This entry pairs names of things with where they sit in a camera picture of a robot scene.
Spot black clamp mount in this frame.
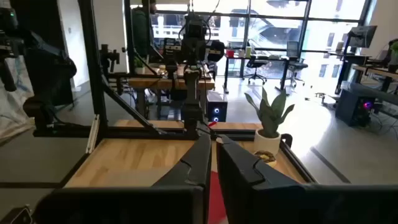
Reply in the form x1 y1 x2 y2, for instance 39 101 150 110
99 43 121 74

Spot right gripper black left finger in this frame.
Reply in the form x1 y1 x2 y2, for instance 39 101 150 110
152 133 213 189

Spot white flat strip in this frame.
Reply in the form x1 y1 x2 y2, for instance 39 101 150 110
85 114 101 154

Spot black office chair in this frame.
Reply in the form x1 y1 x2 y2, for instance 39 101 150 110
285 40 309 88
243 55 268 85

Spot black monitor desk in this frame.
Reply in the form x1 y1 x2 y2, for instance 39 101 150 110
334 52 371 94

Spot wooden top desk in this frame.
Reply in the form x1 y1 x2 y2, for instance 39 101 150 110
353 63 398 94

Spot black equipment stand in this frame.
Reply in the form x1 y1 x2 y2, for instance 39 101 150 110
0 6 78 138

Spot green snake plant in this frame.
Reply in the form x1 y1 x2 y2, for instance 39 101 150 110
244 86 295 139

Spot black computer tower blue lights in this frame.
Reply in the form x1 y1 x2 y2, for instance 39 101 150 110
205 90 228 123

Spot person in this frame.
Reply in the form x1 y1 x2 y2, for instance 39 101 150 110
130 0 158 60

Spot small potted plant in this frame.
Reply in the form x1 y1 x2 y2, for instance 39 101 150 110
134 57 146 75

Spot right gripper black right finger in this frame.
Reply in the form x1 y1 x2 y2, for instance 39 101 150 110
216 134 307 224

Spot dark pink plate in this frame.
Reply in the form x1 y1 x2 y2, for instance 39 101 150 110
207 170 228 224

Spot chocolate sprinkled donut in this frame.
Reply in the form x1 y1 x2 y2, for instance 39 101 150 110
253 150 277 168

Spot wooden workbench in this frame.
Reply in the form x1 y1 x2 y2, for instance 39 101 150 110
127 63 216 91

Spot black office desk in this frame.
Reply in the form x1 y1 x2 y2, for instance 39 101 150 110
222 55 292 94

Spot black computer tower pink light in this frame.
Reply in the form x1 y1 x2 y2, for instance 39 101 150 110
335 89 376 128

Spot white plastic sheet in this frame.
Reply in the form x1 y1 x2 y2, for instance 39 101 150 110
0 55 35 141

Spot computer monitor on arm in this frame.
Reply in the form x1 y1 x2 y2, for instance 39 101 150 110
341 25 378 94

